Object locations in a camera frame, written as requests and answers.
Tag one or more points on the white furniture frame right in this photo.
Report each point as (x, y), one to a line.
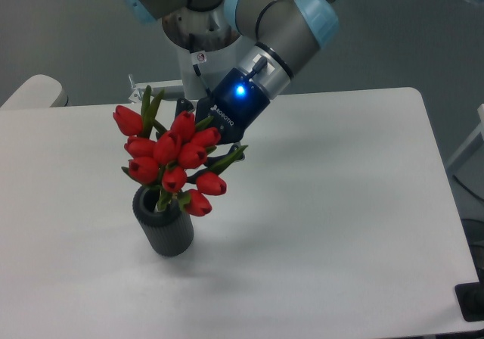
(468, 147)

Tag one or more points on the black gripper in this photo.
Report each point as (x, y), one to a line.
(235, 103)

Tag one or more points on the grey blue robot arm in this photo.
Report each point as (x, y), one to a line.
(284, 34)

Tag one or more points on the dark grey ribbed vase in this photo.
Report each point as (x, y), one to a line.
(169, 232)

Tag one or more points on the black device at table edge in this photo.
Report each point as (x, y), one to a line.
(470, 300)

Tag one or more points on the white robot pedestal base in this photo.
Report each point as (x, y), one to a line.
(206, 48)

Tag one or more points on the white chair armrest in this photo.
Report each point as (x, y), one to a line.
(39, 91)

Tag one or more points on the red tulip bouquet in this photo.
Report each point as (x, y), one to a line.
(171, 160)

